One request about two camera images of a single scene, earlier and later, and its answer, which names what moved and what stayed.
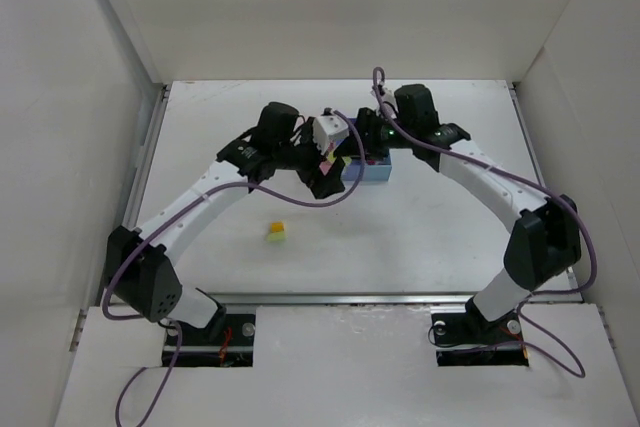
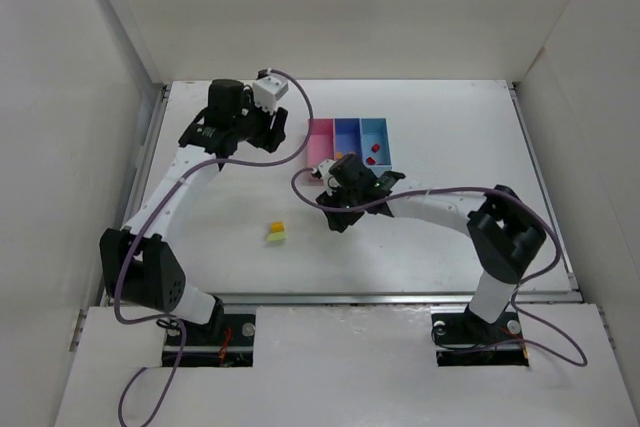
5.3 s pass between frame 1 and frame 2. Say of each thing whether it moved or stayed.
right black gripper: moved
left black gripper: moved
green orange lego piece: stayed
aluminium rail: stayed
